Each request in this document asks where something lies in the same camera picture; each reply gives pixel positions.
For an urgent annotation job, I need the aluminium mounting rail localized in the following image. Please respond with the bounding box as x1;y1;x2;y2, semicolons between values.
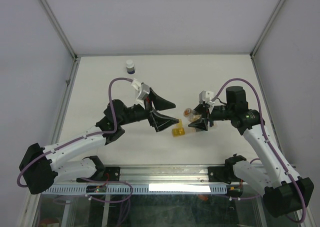
52;163;251;187

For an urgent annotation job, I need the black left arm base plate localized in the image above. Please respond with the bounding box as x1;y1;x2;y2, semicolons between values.
76;166;121;183

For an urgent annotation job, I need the clear glass pill bottle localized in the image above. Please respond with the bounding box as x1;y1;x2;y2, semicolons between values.
187;112;202;123

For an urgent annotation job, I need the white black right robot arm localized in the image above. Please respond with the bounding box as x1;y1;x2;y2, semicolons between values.
189;86;314;218

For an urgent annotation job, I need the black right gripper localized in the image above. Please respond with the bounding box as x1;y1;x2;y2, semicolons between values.
188;103;234;131

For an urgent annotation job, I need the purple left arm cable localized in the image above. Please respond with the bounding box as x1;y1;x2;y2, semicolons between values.
16;77;136;227

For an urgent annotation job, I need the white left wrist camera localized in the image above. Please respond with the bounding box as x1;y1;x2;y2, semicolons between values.
130;78;150;109

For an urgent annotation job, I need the white-capped dark pill bottle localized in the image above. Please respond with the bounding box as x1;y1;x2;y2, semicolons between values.
125;59;135;75

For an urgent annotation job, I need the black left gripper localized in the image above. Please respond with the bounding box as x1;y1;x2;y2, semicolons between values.
118;88;180;132

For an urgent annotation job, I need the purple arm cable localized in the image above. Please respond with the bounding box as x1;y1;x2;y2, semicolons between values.
16;77;136;227
212;78;310;223

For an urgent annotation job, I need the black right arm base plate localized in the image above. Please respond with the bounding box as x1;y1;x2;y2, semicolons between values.
207;166;232;184

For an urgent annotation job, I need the white slotted cable duct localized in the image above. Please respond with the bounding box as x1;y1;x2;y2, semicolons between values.
43;184;227;196

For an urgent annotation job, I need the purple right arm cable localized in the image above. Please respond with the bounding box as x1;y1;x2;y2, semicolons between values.
212;78;310;223

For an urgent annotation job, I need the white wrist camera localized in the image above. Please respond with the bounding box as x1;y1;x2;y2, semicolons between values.
198;90;215;107
130;78;150;109

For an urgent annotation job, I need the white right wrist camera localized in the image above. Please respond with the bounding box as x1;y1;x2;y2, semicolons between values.
198;90;215;107

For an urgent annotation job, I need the aluminium cage frame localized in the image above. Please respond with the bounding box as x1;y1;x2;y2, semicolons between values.
14;0;320;227

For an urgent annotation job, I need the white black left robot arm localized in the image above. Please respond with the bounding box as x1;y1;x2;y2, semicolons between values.
17;88;179;195

